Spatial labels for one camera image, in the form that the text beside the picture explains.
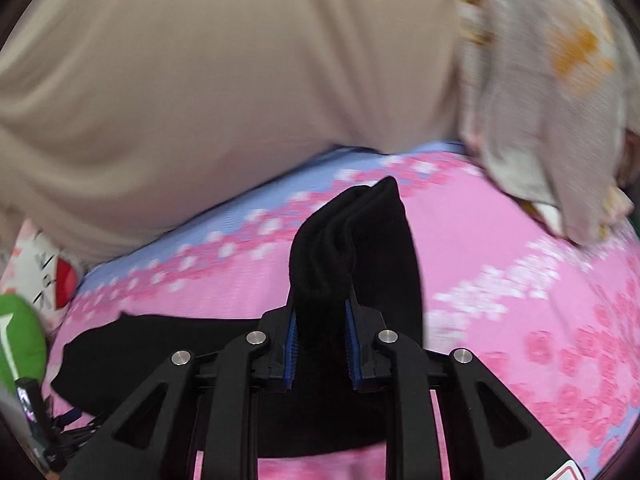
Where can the black pants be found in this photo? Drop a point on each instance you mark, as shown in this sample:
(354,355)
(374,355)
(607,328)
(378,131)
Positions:
(340,240)

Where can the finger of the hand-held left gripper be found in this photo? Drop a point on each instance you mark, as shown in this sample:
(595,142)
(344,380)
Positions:
(72,417)

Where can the pale floral blanket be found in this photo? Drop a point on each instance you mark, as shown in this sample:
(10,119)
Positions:
(540,110)

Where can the white cartoon face pillow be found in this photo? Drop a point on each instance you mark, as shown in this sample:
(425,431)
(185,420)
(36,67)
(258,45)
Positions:
(45,265)

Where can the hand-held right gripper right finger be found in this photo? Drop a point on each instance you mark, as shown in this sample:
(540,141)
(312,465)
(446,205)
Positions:
(352,355)

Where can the pink floral bedsheet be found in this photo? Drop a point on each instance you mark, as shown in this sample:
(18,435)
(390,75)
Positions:
(500,240)

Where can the beige cloth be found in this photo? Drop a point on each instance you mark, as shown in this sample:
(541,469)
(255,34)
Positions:
(225,85)

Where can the green pillow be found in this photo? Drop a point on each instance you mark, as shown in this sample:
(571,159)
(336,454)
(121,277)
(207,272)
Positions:
(20,340)

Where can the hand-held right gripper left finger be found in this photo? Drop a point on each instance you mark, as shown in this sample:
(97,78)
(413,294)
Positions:
(292,355)

